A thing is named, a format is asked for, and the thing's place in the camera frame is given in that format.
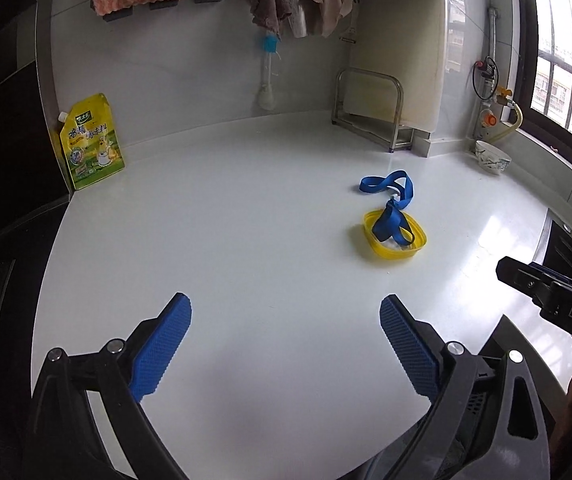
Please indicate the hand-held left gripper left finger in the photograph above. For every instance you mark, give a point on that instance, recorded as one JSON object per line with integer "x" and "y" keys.
{"x": 161, "y": 345}

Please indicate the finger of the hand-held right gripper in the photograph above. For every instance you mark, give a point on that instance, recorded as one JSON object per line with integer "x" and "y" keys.
{"x": 516, "y": 272}

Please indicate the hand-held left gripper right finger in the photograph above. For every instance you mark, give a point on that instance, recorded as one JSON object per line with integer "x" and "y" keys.
{"x": 411, "y": 350}

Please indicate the yellow plastic container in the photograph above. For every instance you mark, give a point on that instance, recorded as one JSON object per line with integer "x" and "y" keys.
{"x": 386, "y": 252}

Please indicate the white patterned bowl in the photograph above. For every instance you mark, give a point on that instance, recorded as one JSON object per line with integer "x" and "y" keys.
{"x": 491, "y": 162}

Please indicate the gas regulator orange dial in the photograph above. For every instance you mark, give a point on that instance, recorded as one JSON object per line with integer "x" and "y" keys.
{"x": 490, "y": 119}

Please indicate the steel board rack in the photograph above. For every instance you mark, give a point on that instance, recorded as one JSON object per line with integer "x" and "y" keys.
{"x": 398, "y": 105}

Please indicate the yellow green seasoning pouch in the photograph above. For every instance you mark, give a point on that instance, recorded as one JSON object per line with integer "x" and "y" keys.
{"x": 91, "y": 145}

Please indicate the dark framed window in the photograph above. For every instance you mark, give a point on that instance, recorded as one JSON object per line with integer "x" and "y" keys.
{"x": 566, "y": 60}

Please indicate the steel gas pipe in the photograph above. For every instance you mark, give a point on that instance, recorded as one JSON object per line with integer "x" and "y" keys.
{"x": 491, "y": 35}

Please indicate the white cutting board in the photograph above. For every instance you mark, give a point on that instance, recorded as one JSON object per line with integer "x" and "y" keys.
{"x": 401, "y": 50}

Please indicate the dark kitchen appliance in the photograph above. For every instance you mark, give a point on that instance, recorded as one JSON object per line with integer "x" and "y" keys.
{"x": 6, "y": 135}

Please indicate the white bottle brush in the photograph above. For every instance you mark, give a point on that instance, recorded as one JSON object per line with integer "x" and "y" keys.
{"x": 267, "y": 75}

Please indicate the hanging peeler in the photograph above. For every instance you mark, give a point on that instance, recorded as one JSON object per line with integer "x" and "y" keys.
{"x": 348, "y": 35}

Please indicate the pale pink hanging cloth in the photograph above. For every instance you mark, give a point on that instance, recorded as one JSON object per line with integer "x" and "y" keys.
{"x": 331, "y": 5}

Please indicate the clear hanging plastic bag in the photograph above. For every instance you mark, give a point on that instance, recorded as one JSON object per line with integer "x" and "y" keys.
{"x": 298, "y": 22}

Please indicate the mauve hanging cloth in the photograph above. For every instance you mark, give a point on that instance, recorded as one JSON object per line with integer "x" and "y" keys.
{"x": 271, "y": 5}

